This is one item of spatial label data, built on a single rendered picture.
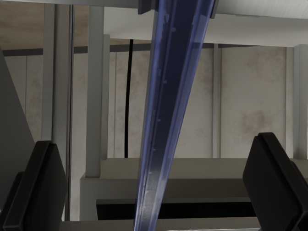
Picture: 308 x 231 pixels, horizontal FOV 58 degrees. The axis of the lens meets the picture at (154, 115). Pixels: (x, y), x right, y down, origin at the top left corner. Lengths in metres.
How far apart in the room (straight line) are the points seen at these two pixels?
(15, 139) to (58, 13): 0.33
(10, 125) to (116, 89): 3.12
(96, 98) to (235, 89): 2.59
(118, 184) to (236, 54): 2.69
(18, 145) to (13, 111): 0.02
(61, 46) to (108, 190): 0.30
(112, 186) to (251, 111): 2.60
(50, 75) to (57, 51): 0.04
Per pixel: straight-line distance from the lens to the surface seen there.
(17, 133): 0.19
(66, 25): 0.48
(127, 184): 0.59
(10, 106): 0.18
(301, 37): 0.99
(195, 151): 3.09
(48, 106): 0.46
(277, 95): 3.14
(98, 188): 0.59
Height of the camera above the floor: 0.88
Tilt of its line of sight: 1 degrees down
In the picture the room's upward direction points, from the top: 179 degrees counter-clockwise
